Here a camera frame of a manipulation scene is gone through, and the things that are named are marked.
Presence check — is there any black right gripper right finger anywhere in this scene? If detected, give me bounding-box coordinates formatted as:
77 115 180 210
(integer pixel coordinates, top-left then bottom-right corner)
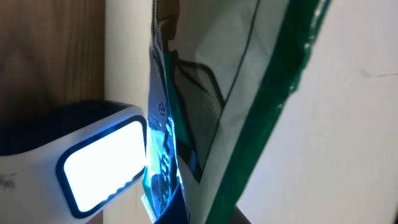
228 205 251 224

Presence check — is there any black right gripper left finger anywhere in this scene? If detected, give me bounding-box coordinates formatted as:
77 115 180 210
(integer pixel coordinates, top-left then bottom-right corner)
154 184 188 224

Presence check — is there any white barcode scanner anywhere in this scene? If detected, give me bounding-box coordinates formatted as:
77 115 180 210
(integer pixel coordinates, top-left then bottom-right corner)
1 100 147 223

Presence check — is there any dark green package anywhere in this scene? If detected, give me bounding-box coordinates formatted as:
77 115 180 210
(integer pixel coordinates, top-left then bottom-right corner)
142 0 329 223

